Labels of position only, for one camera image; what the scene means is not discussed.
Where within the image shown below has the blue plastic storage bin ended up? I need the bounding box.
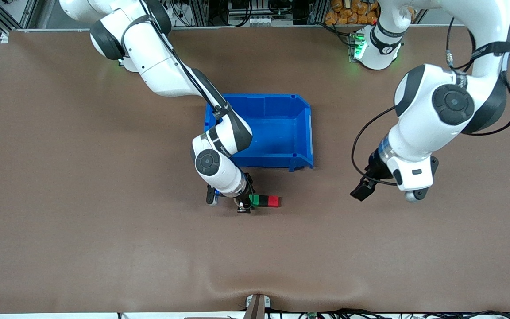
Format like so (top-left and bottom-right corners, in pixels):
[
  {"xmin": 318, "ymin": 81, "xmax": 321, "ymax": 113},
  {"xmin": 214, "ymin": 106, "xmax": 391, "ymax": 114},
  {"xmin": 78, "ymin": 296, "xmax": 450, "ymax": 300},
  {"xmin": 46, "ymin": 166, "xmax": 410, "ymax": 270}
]
[{"xmin": 201, "ymin": 93, "xmax": 314, "ymax": 172}]

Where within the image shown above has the brown table mat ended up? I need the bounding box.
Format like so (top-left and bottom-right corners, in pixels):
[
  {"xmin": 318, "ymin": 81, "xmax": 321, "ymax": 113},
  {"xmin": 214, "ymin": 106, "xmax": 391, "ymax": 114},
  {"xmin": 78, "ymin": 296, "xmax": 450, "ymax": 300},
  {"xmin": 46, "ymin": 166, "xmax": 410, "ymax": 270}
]
[{"xmin": 0, "ymin": 24, "xmax": 510, "ymax": 314}]

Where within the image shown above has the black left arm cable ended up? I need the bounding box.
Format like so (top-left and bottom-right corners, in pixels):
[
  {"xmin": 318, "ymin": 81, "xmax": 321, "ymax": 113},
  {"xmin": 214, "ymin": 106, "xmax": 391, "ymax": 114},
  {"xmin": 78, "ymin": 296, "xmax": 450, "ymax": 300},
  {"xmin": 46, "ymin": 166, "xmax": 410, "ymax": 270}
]
[{"xmin": 351, "ymin": 105, "xmax": 398, "ymax": 187}]

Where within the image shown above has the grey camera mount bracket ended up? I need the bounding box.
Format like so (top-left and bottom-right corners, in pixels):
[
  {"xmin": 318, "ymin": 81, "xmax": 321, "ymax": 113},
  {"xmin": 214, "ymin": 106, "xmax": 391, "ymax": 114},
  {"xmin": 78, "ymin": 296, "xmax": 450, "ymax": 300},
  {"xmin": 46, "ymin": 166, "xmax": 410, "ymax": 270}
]
[{"xmin": 245, "ymin": 293, "xmax": 271, "ymax": 319}]

